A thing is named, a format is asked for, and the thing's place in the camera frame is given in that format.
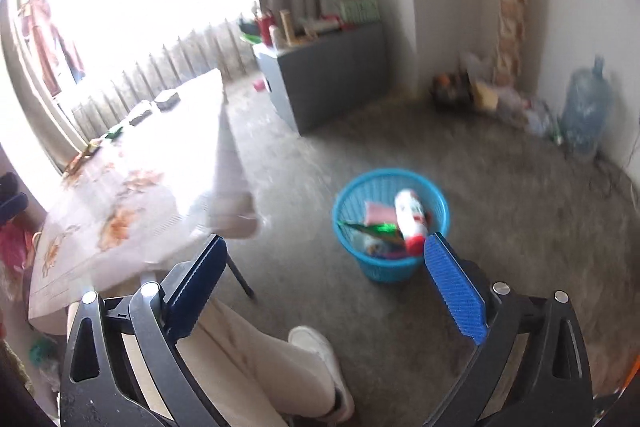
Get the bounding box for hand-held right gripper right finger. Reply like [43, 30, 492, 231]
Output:
[422, 231, 593, 427]

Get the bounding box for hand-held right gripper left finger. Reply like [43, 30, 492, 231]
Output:
[59, 234, 236, 427]

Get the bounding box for blue plastic basket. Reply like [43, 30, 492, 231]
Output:
[332, 169, 450, 283]

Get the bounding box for white bottle with red cap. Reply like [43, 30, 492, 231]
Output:
[394, 188, 431, 257]

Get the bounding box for green foil snack bag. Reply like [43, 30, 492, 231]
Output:
[340, 219, 403, 240]

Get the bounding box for pink textured pack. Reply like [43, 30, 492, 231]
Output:
[364, 200, 398, 228]

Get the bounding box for pink plastic bag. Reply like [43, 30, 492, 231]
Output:
[0, 224, 33, 303]

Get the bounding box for person's leg in cream pants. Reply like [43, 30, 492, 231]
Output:
[172, 299, 346, 427]

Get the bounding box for table with floral tablecloth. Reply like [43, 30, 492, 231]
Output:
[27, 68, 261, 338]

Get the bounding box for person's white shoe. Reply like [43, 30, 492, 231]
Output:
[287, 326, 356, 423]

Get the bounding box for hanging red clothes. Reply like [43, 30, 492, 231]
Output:
[15, 0, 86, 98]

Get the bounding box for heap of clear plastic bags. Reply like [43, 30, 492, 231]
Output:
[500, 87, 563, 138]

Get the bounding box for yellow packet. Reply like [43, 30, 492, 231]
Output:
[475, 79, 501, 110]

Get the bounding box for dark bag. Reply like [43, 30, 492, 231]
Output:
[432, 74, 473, 108]

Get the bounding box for window railing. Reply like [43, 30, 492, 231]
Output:
[70, 22, 256, 142]

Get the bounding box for large blue water jug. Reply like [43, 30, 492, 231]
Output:
[560, 56, 613, 155]

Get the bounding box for grey cabinet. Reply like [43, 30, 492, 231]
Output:
[252, 21, 388, 135]

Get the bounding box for red thermos flask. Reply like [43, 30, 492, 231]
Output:
[255, 12, 273, 48]

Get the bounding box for cardboard tube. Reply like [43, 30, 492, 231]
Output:
[279, 9, 296, 48]

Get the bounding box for tall patterned cardboard box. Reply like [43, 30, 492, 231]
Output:
[492, 0, 528, 82]

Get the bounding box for mint green storage basket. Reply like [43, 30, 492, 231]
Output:
[340, 0, 380, 25]

